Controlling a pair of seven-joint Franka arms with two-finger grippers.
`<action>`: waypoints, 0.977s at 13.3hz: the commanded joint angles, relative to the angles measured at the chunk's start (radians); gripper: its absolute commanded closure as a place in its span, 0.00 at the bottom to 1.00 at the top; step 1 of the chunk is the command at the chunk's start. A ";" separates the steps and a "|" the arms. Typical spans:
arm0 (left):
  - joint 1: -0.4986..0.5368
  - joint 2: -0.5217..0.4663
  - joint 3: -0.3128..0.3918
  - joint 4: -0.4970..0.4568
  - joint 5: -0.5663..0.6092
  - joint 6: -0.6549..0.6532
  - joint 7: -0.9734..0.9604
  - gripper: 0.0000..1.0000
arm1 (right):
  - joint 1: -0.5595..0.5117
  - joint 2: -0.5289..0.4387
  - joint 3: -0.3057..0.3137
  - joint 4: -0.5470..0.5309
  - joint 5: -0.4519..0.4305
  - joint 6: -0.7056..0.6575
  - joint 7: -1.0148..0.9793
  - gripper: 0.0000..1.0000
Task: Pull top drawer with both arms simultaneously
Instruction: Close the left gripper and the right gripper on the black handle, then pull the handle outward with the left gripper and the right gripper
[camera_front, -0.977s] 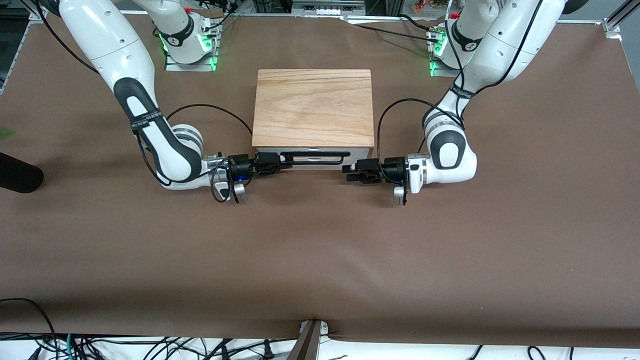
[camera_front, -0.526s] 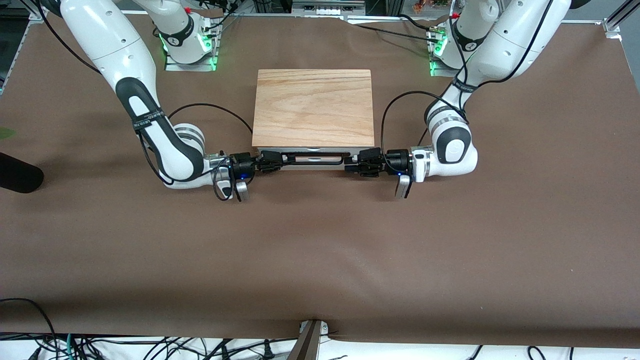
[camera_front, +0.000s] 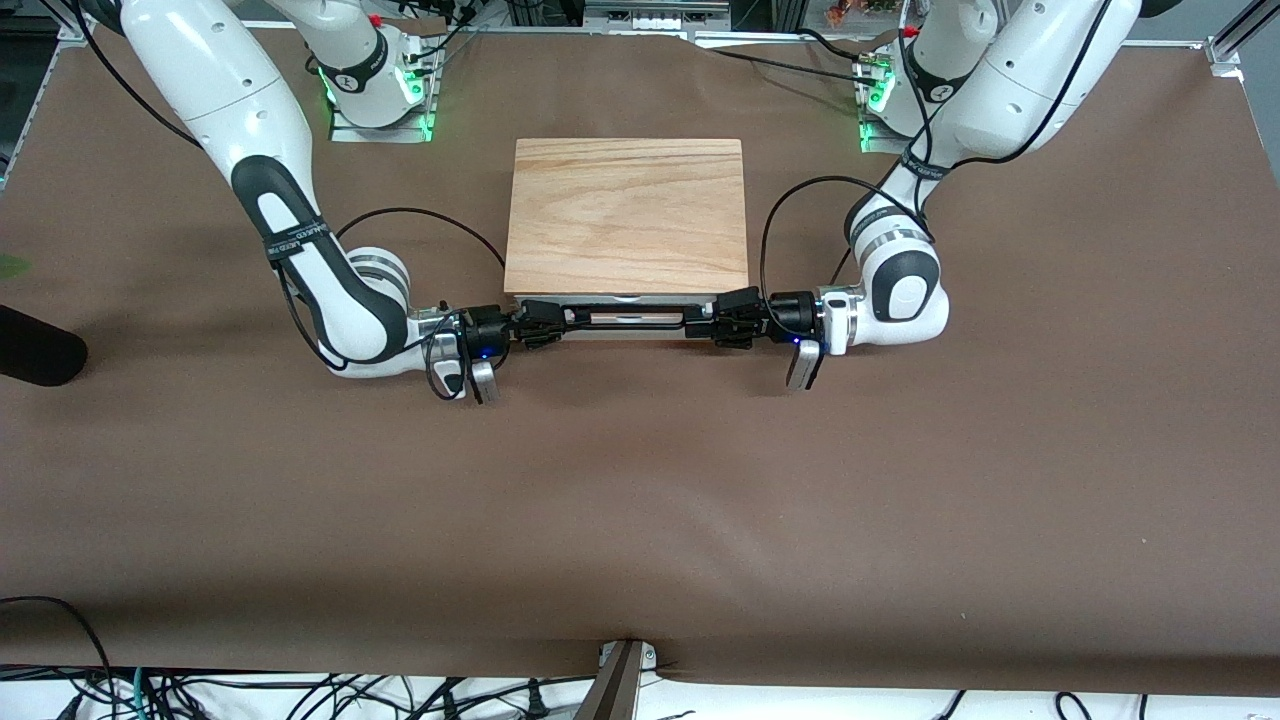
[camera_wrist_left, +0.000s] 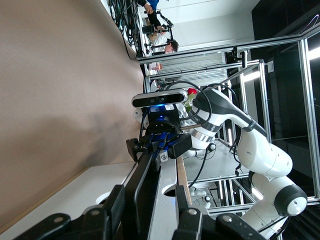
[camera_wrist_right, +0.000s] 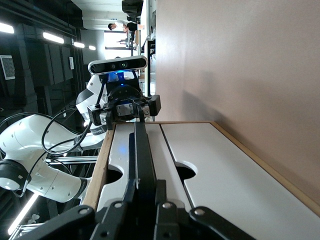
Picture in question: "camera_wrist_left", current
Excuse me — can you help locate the person in blue jacket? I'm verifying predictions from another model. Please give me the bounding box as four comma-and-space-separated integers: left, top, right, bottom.
136, 0, 167, 35

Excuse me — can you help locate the black teleoperation handle rig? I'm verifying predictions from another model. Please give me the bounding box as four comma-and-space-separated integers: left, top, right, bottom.
143, 9, 175, 51

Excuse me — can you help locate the grey slatted shutter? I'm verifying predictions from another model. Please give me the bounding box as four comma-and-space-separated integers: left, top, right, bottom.
158, 53, 224, 83

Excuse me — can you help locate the silver metal tool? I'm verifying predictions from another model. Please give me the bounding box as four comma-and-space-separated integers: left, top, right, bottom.
124, 149, 180, 240

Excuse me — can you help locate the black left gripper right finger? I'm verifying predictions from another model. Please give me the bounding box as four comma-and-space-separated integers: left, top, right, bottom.
172, 184, 267, 240

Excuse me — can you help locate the white drawer without handle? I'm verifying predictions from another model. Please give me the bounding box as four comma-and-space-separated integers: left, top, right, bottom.
0, 161, 137, 240

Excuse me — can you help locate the black cable tangle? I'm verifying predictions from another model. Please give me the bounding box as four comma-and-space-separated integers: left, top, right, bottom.
107, 0, 145, 60

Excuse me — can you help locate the wooden drawer cabinet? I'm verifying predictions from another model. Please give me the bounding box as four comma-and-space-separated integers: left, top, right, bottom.
0, 156, 193, 235

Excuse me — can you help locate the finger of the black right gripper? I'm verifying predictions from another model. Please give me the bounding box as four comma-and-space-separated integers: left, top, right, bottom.
168, 133, 193, 160
125, 137, 145, 163

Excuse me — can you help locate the person with dark hair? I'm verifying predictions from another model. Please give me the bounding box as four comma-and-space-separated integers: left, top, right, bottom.
147, 33, 180, 55

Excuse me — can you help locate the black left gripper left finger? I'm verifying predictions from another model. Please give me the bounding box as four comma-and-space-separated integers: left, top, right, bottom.
14, 184, 126, 240

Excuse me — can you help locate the red artificial rose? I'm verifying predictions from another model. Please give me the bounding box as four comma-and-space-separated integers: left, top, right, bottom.
183, 87, 199, 114

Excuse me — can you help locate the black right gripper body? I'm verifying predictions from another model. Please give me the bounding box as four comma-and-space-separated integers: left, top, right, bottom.
141, 119, 182, 151

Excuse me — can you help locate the brown paper table cover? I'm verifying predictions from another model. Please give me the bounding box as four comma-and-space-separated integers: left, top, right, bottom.
0, 0, 147, 227

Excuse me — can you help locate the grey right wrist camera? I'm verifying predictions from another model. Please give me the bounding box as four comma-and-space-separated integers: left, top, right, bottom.
131, 88, 188, 109

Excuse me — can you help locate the black camera on frame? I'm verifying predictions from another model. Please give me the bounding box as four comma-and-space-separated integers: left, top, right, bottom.
231, 46, 249, 69

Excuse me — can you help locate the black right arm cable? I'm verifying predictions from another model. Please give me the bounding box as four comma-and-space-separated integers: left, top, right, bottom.
163, 80, 213, 126

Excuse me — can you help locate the aluminium profile frame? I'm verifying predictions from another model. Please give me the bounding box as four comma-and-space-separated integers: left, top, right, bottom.
136, 32, 320, 218

